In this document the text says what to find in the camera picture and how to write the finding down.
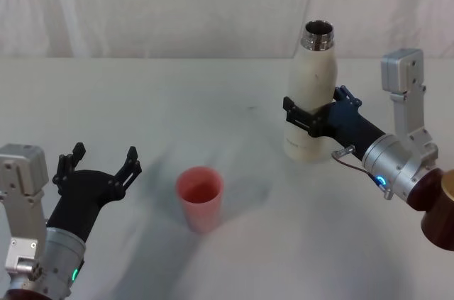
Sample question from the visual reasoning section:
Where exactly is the white table cloth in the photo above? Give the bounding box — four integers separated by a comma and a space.
0, 55, 454, 300

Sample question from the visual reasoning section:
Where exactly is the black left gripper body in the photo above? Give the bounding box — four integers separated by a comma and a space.
45, 170, 126, 244

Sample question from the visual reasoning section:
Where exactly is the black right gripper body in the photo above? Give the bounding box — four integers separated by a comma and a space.
318, 99, 387, 163

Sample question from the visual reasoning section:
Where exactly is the cream vacuum bottle steel neck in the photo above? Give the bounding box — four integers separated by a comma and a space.
282, 20, 338, 163

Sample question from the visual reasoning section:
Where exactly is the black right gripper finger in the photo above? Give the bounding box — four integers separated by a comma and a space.
282, 96, 329, 138
332, 84, 363, 106

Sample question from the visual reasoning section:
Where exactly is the white curtain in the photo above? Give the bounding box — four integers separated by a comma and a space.
0, 0, 454, 60

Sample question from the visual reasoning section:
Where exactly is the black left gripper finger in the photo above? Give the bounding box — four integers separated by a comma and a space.
52, 142, 87, 195
107, 145, 143, 202

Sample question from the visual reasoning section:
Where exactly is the thin dark wrist cable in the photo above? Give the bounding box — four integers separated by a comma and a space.
331, 145, 393, 201

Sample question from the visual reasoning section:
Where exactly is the pink plastic cup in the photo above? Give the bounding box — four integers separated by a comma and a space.
176, 167, 225, 233

